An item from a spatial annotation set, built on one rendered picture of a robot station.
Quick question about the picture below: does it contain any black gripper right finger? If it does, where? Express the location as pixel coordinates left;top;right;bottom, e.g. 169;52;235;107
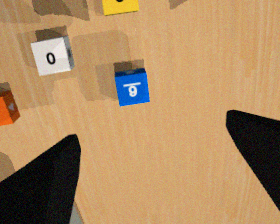
226;110;280;211

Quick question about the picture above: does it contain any yellow block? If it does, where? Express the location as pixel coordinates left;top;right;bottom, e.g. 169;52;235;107
102;0;139;16

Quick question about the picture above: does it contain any orange block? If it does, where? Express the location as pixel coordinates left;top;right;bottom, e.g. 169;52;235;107
0;90;20;126

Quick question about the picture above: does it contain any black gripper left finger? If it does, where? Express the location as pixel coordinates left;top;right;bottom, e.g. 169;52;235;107
0;134;81;224

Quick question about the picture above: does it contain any blue block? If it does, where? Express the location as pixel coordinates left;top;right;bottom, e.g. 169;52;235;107
114;68;150;106

